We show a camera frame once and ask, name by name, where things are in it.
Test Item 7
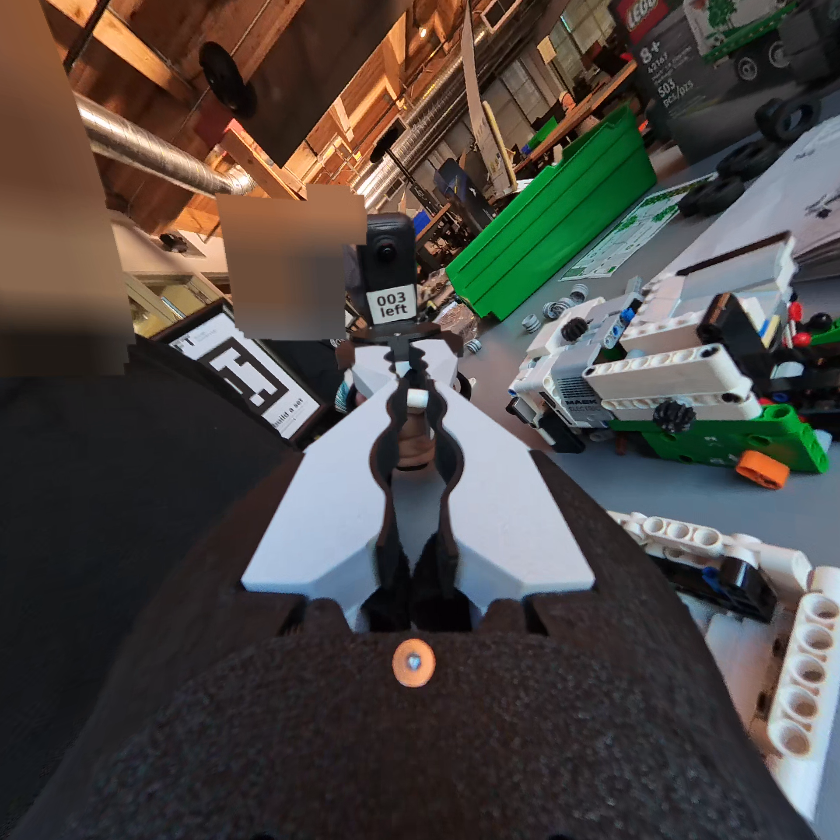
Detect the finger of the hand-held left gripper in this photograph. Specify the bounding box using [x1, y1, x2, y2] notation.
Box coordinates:
[420, 341, 462, 389]
[351, 346, 403, 403]

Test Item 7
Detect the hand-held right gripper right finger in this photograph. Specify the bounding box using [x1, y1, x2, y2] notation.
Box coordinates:
[425, 382, 597, 618]

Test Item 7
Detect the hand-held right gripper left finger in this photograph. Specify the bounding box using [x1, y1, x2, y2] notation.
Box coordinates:
[240, 377, 411, 632]

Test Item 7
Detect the small white lego sub-assembly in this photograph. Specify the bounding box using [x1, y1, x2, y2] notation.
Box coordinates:
[607, 508, 840, 791]

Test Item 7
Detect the group of grey lego wheel hubs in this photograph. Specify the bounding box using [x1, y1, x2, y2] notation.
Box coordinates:
[468, 282, 588, 357]

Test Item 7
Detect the large lego truck model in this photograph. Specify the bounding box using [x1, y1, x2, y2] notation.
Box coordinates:
[505, 233, 840, 493]

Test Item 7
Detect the black lego box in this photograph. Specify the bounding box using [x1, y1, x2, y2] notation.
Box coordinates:
[607, 0, 840, 165]

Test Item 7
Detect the lego instruction booklet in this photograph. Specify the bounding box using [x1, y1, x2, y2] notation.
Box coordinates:
[676, 118, 840, 280]

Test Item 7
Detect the person's left hand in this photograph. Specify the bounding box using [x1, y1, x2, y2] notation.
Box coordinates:
[395, 410, 435, 462]

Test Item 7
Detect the green plastic bin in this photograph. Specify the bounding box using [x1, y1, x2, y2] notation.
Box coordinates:
[445, 105, 658, 322]

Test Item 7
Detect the person's black clothing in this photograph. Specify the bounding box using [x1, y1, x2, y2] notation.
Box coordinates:
[0, 341, 293, 821]

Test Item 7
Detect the green and white sticker sheet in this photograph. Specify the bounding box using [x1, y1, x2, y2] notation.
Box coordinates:
[558, 172, 718, 283]

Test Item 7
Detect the black round ceiling lamp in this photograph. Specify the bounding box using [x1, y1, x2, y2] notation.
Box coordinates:
[199, 41, 258, 120]

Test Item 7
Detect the silver ventilation duct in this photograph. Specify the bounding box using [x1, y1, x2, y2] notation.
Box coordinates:
[72, 91, 258, 199]
[354, 36, 503, 206]

